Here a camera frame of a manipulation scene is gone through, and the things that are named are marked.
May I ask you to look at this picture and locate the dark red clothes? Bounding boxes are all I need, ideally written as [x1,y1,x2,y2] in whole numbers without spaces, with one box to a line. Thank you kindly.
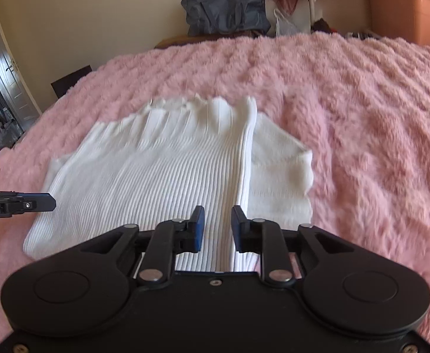
[311,18,341,34]

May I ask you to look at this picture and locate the white knit sweater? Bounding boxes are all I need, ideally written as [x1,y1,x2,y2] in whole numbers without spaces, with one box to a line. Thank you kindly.
[23,96,315,269]

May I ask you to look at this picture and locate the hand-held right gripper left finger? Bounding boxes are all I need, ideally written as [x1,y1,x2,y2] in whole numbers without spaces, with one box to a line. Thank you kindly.
[79,206,205,285]

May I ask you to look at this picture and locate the white plastic bag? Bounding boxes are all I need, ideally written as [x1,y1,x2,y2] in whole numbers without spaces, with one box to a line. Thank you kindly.
[274,7,300,37]

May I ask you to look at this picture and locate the blue duffel bag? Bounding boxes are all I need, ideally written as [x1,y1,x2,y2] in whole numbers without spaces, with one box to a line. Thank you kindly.
[181,0,271,37]

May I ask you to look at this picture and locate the pink fluffy blanket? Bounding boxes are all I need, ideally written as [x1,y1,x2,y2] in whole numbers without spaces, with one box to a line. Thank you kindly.
[0,31,430,350]

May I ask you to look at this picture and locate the cardboard box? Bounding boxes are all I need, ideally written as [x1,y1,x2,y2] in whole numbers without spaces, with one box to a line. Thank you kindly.
[154,35,201,49]

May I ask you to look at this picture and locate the black panel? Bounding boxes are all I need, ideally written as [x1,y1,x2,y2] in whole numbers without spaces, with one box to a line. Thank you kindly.
[50,65,93,99]

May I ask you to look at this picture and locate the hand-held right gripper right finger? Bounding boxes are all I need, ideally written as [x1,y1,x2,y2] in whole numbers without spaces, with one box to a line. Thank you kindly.
[231,206,359,287]

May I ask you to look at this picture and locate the pink storage box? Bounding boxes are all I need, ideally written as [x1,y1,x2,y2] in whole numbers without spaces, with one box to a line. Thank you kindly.
[367,0,430,54]

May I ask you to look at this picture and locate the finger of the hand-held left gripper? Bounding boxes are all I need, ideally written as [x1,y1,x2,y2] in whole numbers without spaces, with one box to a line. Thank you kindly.
[14,193,57,214]

